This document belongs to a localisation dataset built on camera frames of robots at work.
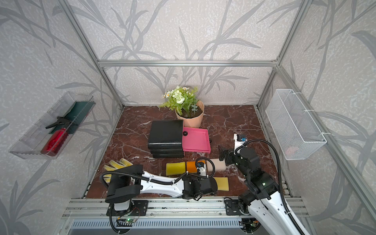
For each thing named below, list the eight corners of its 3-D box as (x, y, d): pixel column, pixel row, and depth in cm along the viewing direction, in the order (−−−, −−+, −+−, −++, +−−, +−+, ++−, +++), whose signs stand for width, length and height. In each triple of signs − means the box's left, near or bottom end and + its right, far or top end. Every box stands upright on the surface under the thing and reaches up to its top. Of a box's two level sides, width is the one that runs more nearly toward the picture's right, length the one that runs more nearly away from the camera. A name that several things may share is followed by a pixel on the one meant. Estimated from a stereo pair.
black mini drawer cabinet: (154, 160, 93) (145, 145, 78) (160, 131, 107) (154, 114, 93) (183, 160, 93) (181, 145, 78) (185, 131, 107) (183, 114, 93)
